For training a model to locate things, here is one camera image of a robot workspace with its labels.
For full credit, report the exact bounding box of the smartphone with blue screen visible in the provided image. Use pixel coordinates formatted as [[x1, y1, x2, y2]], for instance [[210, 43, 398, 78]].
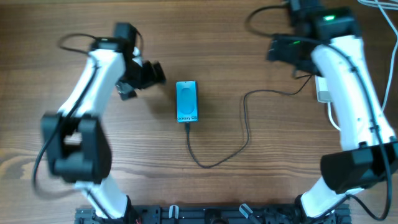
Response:
[[175, 81, 198, 123]]

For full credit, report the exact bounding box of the black charging cable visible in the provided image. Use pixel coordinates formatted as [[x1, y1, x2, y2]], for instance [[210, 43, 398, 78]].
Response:
[[185, 74, 313, 169]]

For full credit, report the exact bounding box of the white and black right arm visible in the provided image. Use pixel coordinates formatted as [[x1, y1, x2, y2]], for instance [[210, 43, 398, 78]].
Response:
[[269, 1, 397, 219]]

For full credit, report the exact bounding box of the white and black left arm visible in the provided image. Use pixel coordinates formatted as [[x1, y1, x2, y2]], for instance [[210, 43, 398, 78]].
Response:
[[32, 22, 166, 223]]

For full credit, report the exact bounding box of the white power strip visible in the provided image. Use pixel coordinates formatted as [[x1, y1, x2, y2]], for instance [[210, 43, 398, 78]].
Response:
[[315, 76, 332, 103]]

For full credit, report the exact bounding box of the white power strip cord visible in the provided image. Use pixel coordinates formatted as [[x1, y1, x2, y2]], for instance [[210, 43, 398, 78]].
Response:
[[326, 0, 398, 131]]

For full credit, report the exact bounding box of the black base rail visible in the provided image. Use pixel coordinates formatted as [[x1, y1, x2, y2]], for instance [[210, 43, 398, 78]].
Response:
[[74, 204, 351, 224]]

